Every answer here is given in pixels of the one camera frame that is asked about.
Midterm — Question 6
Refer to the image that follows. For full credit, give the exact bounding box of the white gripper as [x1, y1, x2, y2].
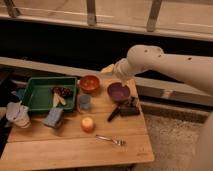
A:
[101, 58, 136, 87]

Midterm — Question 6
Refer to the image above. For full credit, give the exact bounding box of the orange bowl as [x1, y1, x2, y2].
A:
[79, 75, 100, 93]

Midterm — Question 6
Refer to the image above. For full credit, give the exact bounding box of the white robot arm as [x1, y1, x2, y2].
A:
[101, 45, 213, 171]

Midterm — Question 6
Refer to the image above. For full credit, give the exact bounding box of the purple bowl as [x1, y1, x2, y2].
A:
[107, 82, 130, 102]

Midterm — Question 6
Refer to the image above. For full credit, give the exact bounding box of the brown pinecone-like object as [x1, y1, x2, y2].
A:
[51, 87, 72, 98]

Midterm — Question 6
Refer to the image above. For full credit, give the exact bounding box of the orange apple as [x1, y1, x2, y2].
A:
[81, 117, 95, 133]

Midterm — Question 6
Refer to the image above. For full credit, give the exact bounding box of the beige wooden piece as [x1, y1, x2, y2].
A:
[53, 93, 66, 107]

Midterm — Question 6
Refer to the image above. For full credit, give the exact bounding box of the silver fork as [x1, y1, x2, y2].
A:
[95, 135, 126, 146]

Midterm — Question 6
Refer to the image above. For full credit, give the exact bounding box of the blue sponge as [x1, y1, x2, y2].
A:
[43, 107, 63, 128]

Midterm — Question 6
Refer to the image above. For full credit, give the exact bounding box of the green plastic tray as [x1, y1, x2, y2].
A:
[22, 77, 77, 114]

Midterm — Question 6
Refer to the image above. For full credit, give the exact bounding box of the blue cloth piece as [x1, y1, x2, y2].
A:
[12, 88, 25, 100]

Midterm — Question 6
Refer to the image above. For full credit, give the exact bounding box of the black object at left edge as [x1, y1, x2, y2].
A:
[0, 68, 19, 107]

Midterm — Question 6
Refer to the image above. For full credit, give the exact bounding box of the blue cup with red ring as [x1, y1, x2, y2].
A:
[77, 94, 91, 113]

